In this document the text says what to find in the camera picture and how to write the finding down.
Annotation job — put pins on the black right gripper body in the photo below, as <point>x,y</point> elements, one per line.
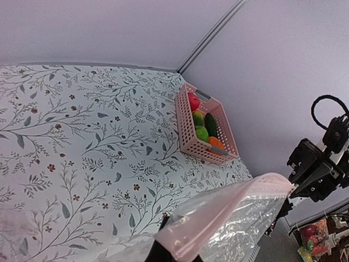
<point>337,164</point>

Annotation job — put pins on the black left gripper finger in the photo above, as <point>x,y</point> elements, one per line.
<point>158,253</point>

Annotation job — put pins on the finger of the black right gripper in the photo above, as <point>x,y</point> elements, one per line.
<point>310,181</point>

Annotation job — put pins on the clear zip top bag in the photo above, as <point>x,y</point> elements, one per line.
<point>212,218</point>

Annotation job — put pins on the green toy apple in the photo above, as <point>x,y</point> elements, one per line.
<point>201,133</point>

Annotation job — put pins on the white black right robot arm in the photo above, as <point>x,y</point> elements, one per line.
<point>336,134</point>

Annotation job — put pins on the bag of toy food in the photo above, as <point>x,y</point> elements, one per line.
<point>314,241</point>

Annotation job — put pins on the orange toy fruit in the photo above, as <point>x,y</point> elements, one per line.
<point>215,142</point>

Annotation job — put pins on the floral patterned table mat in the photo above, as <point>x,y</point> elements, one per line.
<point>90,160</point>

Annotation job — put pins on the pink perforated plastic basket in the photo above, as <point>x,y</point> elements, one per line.
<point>188,141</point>

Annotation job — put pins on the dark green toy cucumber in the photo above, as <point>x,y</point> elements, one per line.
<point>210,125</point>

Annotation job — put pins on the green yellow toy mango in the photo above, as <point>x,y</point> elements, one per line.
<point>198,118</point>

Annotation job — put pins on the red toy apple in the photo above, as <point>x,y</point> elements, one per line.
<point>194,101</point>

